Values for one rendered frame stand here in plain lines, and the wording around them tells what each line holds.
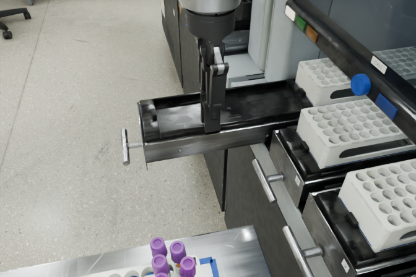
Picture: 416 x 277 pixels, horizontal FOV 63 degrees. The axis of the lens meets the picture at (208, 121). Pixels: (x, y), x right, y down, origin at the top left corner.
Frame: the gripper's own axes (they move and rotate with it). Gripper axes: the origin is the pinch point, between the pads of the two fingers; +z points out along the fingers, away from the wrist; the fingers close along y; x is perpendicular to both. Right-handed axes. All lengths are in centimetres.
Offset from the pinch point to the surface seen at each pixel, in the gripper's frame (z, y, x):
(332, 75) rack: -2.2, 2.9, -26.3
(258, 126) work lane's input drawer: 3.8, -2.2, -9.1
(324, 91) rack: -1.0, -0.6, -23.1
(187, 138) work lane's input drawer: 3.8, -2.1, 4.9
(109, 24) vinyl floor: 83, 233, 28
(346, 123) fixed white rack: -1.8, -10.9, -21.4
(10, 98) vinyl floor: 83, 142, 89
